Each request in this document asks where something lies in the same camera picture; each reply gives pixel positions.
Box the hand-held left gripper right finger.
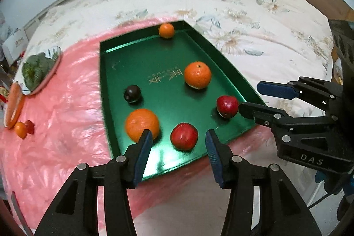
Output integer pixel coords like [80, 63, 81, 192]
[205, 129, 323, 236]

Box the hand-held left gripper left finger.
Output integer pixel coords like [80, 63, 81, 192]
[33, 129, 153, 236]

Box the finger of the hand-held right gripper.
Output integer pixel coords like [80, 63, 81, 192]
[238, 102, 337, 148]
[257, 76, 345, 117]

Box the orange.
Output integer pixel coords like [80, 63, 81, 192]
[184, 61, 212, 90]
[14, 122, 27, 139]
[125, 108, 160, 143]
[158, 23, 175, 39]

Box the dark purple plum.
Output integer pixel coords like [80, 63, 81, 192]
[123, 85, 141, 103]

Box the green box tray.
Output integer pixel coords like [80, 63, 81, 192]
[100, 20, 267, 180]

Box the person's right hand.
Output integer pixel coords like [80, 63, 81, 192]
[315, 170, 349, 196]

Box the pink plastic sheet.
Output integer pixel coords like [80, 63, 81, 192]
[0, 17, 277, 234]

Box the orange rimmed plate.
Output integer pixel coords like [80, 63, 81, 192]
[4, 81, 26, 130]

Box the white striped rim plate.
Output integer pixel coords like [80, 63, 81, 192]
[21, 46, 62, 95]

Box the green bok choy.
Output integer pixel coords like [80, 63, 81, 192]
[22, 55, 56, 87]

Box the carrot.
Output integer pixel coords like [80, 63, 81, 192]
[7, 84, 24, 126]

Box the white cardboard box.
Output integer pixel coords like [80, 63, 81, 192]
[3, 29, 29, 60]

